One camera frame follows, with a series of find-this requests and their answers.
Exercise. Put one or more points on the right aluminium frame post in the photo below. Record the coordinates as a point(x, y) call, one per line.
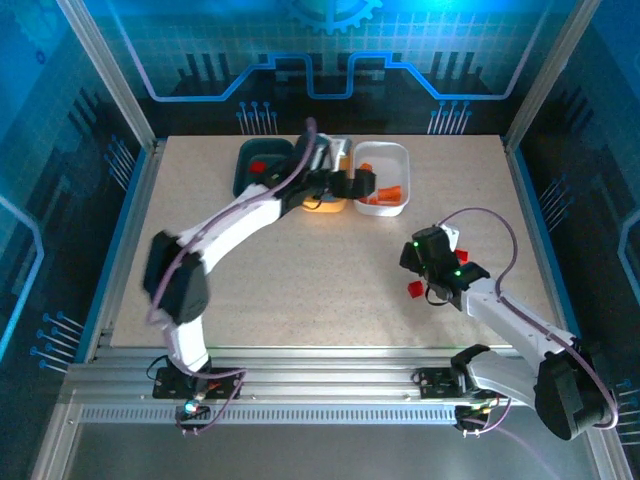
point(546, 75)

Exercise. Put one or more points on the aluminium mounting beam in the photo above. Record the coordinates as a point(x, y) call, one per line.
point(325, 375)

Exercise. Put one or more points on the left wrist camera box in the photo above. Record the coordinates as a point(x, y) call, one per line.
point(341, 150)

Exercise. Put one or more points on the right aluminium side rail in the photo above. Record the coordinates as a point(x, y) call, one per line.
point(526, 200)

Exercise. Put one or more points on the small orange lego brick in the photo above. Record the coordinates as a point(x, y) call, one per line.
point(366, 167)

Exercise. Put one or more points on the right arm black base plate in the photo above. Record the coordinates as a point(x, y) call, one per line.
point(432, 385)

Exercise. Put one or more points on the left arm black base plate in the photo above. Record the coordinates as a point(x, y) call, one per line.
point(165, 385)

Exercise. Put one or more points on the left aluminium frame post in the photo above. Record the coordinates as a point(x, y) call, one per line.
point(107, 75)

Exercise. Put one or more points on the aluminium side rail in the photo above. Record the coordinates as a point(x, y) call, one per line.
point(526, 200)
point(142, 200)

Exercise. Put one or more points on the left aluminium side rail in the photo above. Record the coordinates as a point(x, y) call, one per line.
point(142, 200)

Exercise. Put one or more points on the slotted metal strip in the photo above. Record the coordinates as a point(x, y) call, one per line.
point(325, 415)

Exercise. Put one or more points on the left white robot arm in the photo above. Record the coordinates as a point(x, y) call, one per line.
point(235, 220)

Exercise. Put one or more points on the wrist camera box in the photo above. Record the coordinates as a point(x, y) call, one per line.
point(451, 234)
point(341, 150)

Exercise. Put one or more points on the aluminium frame post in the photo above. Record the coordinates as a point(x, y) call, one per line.
point(107, 75)
point(546, 75)

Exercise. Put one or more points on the left wiring connector cluster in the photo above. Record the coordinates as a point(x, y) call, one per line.
point(190, 409)

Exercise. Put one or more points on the yellow plastic container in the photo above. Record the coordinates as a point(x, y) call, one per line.
point(325, 206)

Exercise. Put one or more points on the white plastic container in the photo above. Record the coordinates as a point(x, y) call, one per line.
point(390, 160)

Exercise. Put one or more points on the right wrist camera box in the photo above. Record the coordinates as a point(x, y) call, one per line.
point(451, 234)

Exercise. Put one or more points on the right wiring connector cluster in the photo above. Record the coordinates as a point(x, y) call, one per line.
point(472, 415)

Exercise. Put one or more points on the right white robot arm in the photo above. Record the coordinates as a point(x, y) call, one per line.
point(510, 315)

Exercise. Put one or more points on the teal plastic container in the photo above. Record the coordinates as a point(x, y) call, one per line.
point(270, 155)

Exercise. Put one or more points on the wiring connector cluster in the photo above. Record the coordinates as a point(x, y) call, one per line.
point(472, 415)
point(190, 409)

